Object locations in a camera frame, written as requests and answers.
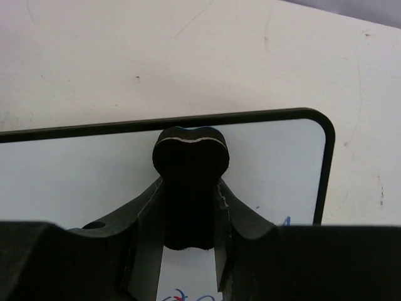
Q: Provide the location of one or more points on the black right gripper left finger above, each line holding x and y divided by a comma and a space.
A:
125, 247

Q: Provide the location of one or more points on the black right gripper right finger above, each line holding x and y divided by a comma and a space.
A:
246, 249

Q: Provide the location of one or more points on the black whiteboard eraser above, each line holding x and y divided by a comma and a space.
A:
190, 163

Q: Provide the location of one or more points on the white black-framed whiteboard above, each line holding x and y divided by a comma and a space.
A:
57, 179

